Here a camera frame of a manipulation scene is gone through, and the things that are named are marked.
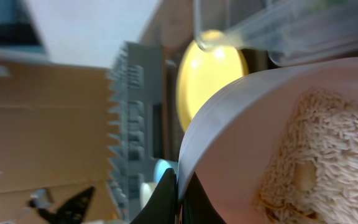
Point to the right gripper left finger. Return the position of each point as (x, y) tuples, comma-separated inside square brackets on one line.
[(162, 205)]

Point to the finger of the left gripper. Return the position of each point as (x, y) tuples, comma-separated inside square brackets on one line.
[(73, 211)]

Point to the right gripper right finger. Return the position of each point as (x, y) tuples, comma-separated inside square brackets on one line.
[(197, 209)]

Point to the white bowl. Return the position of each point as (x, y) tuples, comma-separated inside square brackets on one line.
[(230, 140)]

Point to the rice leftovers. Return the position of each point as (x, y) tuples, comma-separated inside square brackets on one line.
[(313, 175)]

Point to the white paper cup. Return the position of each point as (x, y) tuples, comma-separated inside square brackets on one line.
[(146, 191)]

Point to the grey dishwasher rack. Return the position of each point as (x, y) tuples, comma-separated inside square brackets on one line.
[(136, 99)]

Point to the light blue bowl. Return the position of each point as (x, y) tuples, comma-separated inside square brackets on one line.
[(161, 166)]

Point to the dark brown serving tray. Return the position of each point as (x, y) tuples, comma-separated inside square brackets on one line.
[(256, 60)]

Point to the cardboard box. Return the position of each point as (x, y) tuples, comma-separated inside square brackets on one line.
[(53, 134)]

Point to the yellow plate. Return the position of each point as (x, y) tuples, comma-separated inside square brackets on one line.
[(203, 73)]

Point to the clear plastic bin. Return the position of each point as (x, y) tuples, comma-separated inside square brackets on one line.
[(291, 31)]

